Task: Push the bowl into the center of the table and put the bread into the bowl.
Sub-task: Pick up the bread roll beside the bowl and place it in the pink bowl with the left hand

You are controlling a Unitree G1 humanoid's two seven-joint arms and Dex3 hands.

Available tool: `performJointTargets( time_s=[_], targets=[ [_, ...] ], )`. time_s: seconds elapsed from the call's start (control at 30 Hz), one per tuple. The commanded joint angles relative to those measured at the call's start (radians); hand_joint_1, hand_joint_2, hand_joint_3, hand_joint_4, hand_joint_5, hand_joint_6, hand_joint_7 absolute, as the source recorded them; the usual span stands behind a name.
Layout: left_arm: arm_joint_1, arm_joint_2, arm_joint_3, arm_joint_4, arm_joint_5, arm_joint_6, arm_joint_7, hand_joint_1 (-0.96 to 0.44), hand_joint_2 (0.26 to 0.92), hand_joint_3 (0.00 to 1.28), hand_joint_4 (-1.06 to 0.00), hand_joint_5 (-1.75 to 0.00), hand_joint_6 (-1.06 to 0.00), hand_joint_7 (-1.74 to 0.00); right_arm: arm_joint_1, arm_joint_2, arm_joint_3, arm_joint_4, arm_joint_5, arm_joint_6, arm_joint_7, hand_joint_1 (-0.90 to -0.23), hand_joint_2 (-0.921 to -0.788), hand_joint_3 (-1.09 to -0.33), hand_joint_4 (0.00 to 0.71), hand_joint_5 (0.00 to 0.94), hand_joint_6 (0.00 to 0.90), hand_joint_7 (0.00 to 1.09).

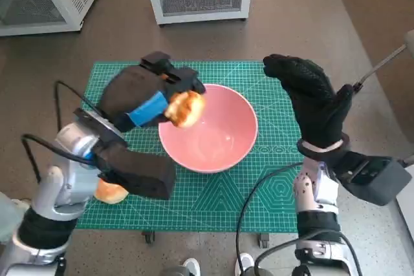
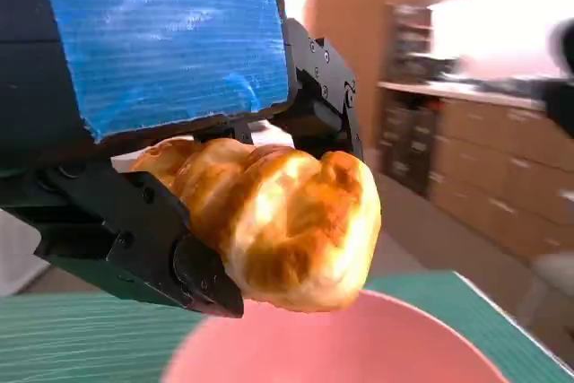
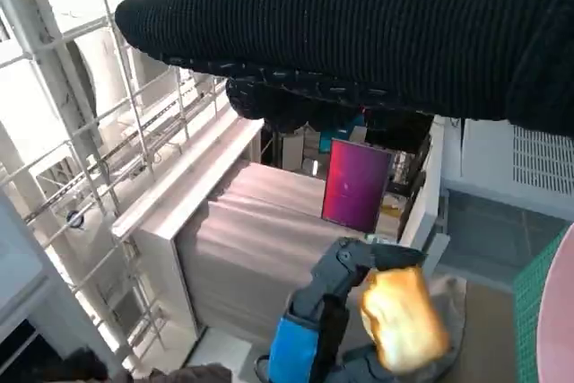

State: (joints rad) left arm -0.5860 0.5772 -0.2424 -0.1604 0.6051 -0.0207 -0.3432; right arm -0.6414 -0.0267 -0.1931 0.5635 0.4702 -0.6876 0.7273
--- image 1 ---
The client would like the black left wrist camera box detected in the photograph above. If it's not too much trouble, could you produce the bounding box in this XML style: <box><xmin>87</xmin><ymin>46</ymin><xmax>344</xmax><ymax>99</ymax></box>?
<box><xmin>92</xmin><ymin>142</ymin><xmax>177</xmax><ymax>200</ymax></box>

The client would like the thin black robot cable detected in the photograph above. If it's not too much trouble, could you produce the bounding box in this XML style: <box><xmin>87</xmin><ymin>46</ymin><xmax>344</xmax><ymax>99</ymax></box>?
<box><xmin>53</xmin><ymin>80</ymin><xmax>107</xmax><ymax>131</ymax></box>

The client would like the orange toy bread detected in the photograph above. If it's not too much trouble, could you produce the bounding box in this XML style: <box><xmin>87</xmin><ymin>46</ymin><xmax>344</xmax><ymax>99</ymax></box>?
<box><xmin>164</xmin><ymin>90</ymin><xmax>207</xmax><ymax>128</ymax></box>
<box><xmin>93</xmin><ymin>178</ymin><xmax>129</xmax><ymax>205</ymax></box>

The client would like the green cutting mat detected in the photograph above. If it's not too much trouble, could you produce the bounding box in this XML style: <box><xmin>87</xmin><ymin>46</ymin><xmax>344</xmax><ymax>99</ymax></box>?
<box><xmin>74</xmin><ymin>60</ymin><xmax>307</xmax><ymax>234</ymax></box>

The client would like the long black robot cable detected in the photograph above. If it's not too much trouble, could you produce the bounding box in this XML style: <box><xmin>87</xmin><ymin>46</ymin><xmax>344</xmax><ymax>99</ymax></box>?
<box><xmin>235</xmin><ymin>162</ymin><xmax>303</xmax><ymax>276</ymax></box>

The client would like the black left hand blue tape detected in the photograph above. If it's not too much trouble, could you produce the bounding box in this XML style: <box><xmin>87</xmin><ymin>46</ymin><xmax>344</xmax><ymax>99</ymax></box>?
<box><xmin>96</xmin><ymin>51</ymin><xmax>207</xmax><ymax>133</ymax></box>

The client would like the pink bowl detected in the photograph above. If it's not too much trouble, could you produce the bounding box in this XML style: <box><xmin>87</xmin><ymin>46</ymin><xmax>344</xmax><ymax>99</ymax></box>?
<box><xmin>158</xmin><ymin>83</ymin><xmax>259</xmax><ymax>174</ymax></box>

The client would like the black knitted gloved right hand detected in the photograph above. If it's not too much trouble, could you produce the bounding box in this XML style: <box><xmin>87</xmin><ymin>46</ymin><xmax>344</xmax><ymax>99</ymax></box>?
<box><xmin>262</xmin><ymin>53</ymin><xmax>353</xmax><ymax>153</ymax></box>

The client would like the person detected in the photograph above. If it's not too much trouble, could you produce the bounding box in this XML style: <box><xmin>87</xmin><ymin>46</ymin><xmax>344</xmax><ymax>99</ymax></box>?
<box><xmin>0</xmin><ymin>191</ymin><xmax>32</xmax><ymax>244</ymax></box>

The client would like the white flat panel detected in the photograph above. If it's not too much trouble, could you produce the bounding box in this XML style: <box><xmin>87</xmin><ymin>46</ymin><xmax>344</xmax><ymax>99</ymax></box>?
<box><xmin>394</xmin><ymin>165</ymin><xmax>414</xmax><ymax>235</ymax></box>

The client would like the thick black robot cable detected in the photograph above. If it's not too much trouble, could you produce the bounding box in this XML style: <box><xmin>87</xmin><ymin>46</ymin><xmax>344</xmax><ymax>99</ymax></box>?
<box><xmin>21</xmin><ymin>133</ymin><xmax>96</xmax><ymax>182</ymax></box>

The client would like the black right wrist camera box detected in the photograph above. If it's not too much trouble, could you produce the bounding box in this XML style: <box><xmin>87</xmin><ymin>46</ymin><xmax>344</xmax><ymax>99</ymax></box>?
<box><xmin>332</xmin><ymin>150</ymin><xmax>412</xmax><ymax>206</ymax></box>

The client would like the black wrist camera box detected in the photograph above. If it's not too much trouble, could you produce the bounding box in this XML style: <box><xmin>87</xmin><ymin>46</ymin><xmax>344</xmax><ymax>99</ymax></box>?
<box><xmin>332</xmin><ymin>150</ymin><xmax>412</xmax><ymax>206</ymax></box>
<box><xmin>92</xmin><ymin>142</ymin><xmax>177</xmax><ymax>200</ymax></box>

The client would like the black shoulder loop cable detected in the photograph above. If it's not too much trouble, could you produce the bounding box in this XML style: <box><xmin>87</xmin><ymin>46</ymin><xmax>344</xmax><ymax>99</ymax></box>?
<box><xmin>254</xmin><ymin>229</ymin><xmax>363</xmax><ymax>276</ymax></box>

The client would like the white shoe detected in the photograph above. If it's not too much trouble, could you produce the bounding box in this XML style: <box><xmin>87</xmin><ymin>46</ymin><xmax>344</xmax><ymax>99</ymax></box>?
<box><xmin>235</xmin><ymin>252</ymin><xmax>256</xmax><ymax>276</ymax></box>
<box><xmin>182</xmin><ymin>258</ymin><xmax>201</xmax><ymax>276</ymax></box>

